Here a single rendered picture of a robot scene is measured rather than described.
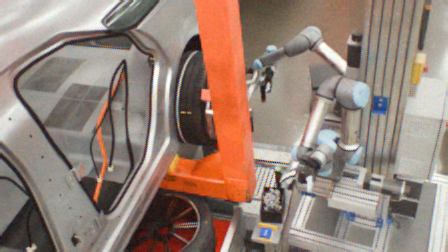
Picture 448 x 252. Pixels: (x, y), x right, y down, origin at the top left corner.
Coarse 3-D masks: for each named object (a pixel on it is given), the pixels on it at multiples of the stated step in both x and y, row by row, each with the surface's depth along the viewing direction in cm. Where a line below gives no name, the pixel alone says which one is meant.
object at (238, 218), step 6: (240, 210) 325; (234, 216) 322; (240, 216) 324; (234, 222) 318; (240, 222) 325; (234, 228) 315; (240, 228) 327; (228, 234) 312; (234, 234) 314; (228, 240) 309; (234, 240) 315; (222, 246) 306; (228, 246) 305; (234, 246) 317
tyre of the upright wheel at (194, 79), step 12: (180, 60) 326; (192, 60) 324; (180, 72) 320; (192, 72) 318; (204, 72) 315; (192, 84) 314; (204, 84) 314; (180, 96) 316; (192, 96) 313; (180, 108) 317; (192, 108) 314; (180, 120) 320; (192, 120) 317; (204, 120) 322; (192, 132) 323; (204, 132) 325; (204, 144) 334
